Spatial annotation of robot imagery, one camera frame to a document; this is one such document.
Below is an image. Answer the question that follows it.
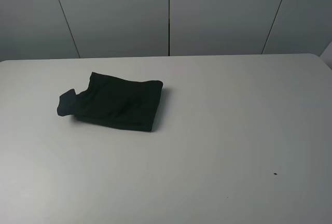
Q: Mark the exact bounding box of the black printed t-shirt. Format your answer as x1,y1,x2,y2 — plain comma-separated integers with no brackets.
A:
57,72,163,132

